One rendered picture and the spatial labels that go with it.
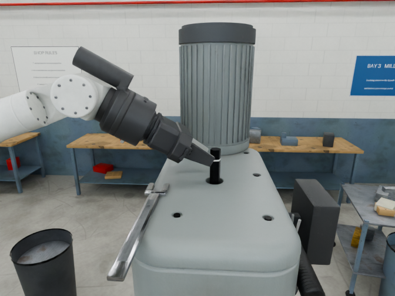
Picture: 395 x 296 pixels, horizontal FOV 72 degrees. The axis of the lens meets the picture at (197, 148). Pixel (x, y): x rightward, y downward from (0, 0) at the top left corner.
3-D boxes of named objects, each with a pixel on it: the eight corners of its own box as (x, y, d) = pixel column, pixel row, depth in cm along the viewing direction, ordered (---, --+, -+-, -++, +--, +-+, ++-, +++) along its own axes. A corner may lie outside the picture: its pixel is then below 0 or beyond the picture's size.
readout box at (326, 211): (334, 266, 84) (345, 207, 78) (304, 265, 85) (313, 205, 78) (312, 228, 103) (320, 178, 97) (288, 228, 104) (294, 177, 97)
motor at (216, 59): (253, 157, 70) (262, 21, 60) (176, 155, 71) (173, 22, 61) (245, 136, 89) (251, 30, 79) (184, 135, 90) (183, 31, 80)
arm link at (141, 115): (167, 155, 59) (116, 130, 56) (189, 117, 57) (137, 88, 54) (173, 178, 47) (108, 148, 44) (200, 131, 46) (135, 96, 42)
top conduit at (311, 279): (324, 308, 40) (327, 289, 39) (295, 306, 41) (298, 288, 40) (268, 181, 83) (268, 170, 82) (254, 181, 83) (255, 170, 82)
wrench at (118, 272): (132, 283, 30) (131, 277, 30) (97, 281, 30) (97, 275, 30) (169, 187, 53) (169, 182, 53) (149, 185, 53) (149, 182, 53)
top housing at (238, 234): (302, 346, 39) (317, 255, 34) (125, 335, 41) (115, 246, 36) (255, 194, 84) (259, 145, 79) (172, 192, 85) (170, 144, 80)
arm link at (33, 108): (105, 107, 45) (26, 134, 44) (111, 100, 53) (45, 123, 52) (88, 68, 43) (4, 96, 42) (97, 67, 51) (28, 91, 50)
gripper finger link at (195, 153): (207, 168, 52) (179, 154, 50) (216, 154, 52) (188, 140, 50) (209, 171, 51) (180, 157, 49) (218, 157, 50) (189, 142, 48)
